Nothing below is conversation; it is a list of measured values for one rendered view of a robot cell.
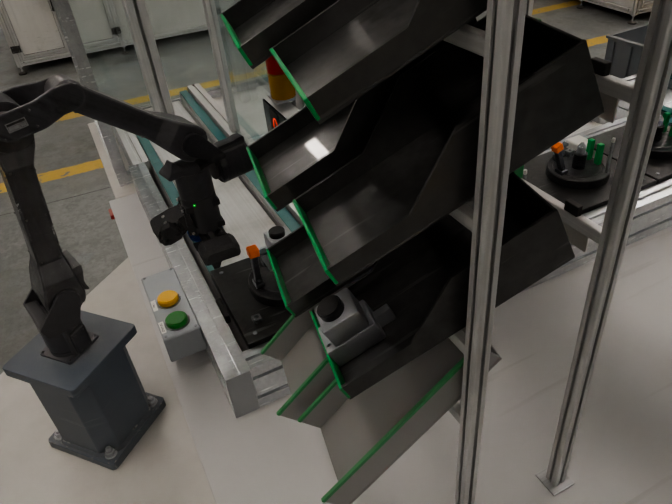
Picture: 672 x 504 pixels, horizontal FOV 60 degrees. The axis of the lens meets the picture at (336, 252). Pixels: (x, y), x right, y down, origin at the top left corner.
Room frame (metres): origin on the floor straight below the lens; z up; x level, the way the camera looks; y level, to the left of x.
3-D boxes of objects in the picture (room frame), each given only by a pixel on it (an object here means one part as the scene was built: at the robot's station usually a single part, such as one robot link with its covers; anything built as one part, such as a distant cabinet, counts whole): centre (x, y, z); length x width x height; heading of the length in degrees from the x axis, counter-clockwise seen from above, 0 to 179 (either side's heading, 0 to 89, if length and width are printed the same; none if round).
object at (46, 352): (0.68, 0.43, 1.09); 0.07 x 0.07 x 0.06; 64
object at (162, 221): (0.82, 0.26, 1.18); 0.07 x 0.07 x 0.06; 21
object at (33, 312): (0.68, 0.43, 1.15); 0.09 x 0.07 x 0.06; 37
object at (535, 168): (1.18, -0.58, 1.01); 0.24 x 0.24 x 0.13; 23
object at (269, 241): (0.89, 0.09, 1.06); 0.08 x 0.04 x 0.07; 113
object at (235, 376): (1.08, 0.35, 0.91); 0.89 x 0.06 x 0.11; 23
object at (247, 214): (1.17, 0.20, 0.91); 0.84 x 0.28 x 0.10; 23
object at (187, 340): (0.88, 0.34, 0.93); 0.21 x 0.07 x 0.06; 23
